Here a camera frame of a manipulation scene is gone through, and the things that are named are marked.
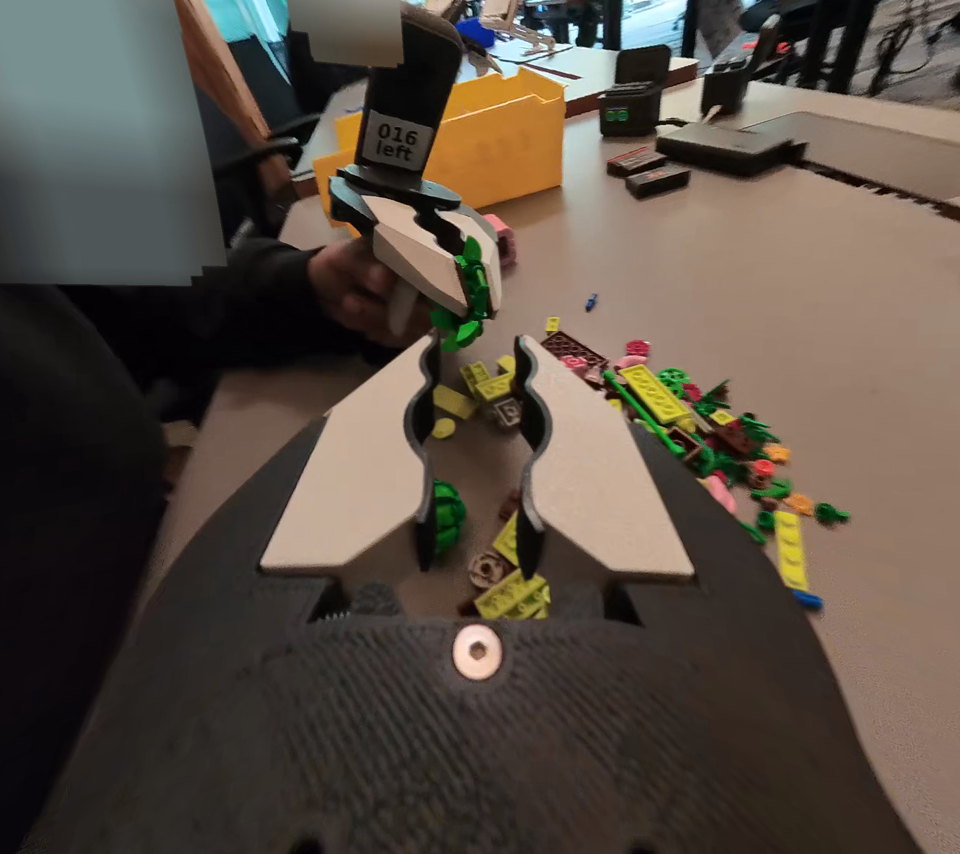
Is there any black camera battery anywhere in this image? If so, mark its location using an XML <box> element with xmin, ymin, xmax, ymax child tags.
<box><xmin>605</xmin><ymin>148</ymin><xmax>669</xmax><ymax>179</ymax></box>
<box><xmin>625</xmin><ymin>164</ymin><xmax>693</xmax><ymax>201</ymax></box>

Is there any wooden pillar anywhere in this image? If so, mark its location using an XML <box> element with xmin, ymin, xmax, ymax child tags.
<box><xmin>144</xmin><ymin>0</ymin><xmax>273</xmax><ymax>144</ymax></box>

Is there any green toy stem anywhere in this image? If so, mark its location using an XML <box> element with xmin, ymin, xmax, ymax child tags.
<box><xmin>601</xmin><ymin>371</ymin><xmax>688</xmax><ymax>458</ymax></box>

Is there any green leafy brick plant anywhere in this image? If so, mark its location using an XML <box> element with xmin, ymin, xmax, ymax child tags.
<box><xmin>429</xmin><ymin>235</ymin><xmax>501</xmax><ymax>354</ymax></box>

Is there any black charger with green lights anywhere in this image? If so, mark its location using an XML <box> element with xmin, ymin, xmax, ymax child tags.
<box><xmin>597</xmin><ymin>44</ymin><xmax>673</xmax><ymax>139</ymax></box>

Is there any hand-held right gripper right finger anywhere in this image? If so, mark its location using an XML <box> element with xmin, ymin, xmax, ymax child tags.
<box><xmin>512</xmin><ymin>335</ymin><xmax>698</xmax><ymax>582</ymax></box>

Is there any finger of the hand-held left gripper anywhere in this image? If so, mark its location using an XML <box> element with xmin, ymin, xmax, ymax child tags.
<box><xmin>441</xmin><ymin>207</ymin><xmax>505</xmax><ymax>316</ymax></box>
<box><xmin>358</xmin><ymin>194</ymin><xmax>483</xmax><ymax>319</ymax></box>

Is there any pile of small toy bricks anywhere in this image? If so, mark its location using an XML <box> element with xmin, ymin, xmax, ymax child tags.
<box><xmin>431</xmin><ymin>316</ymin><xmax>852</xmax><ymax>620</ymax></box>

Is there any long wide lime plate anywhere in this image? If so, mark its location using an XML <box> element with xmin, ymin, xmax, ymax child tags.
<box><xmin>618</xmin><ymin>365</ymin><xmax>693</xmax><ymax>426</ymax></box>

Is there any black flat power box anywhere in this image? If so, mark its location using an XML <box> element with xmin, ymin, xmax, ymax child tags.
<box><xmin>655</xmin><ymin>120</ymin><xmax>809</xmax><ymax>179</ymax></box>

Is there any black hanging cable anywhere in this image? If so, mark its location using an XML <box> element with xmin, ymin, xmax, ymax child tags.
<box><xmin>873</xmin><ymin>0</ymin><xmax>946</xmax><ymax>97</ymax></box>

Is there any brown toy brick plate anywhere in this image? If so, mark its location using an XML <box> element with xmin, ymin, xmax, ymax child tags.
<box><xmin>540</xmin><ymin>330</ymin><xmax>609</xmax><ymax>368</ymax></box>

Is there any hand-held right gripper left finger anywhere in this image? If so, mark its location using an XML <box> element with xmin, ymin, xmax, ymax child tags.
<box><xmin>261</xmin><ymin>333</ymin><xmax>445</xmax><ymax>576</ymax></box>

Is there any narrow lime toy plate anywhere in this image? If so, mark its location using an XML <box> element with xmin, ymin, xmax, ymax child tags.
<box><xmin>773</xmin><ymin>510</ymin><xmax>812</xmax><ymax>593</ymax></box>

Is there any person's left forearm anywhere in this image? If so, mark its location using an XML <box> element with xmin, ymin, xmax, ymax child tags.
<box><xmin>187</xmin><ymin>237</ymin><xmax>325</xmax><ymax>363</ymax></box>

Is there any person's left hand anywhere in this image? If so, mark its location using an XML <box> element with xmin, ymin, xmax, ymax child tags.
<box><xmin>309</xmin><ymin>241</ymin><xmax>423</xmax><ymax>346</ymax></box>

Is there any yellow plastic bin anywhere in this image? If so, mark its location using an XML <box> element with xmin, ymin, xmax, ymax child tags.
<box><xmin>312</xmin><ymin>66</ymin><xmax>568</xmax><ymax>211</ymax></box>

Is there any black charger case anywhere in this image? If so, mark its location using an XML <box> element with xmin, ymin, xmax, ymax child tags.
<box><xmin>700</xmin><ymin>14</ymin><xmax>783</xmax><ymax>117</ymax></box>

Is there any pink toy brick pot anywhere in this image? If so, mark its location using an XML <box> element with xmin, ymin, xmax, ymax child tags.
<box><xmin>480</xmin><ymin>213</ymin><xmax>521</xmax><ymax>271</ymax></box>

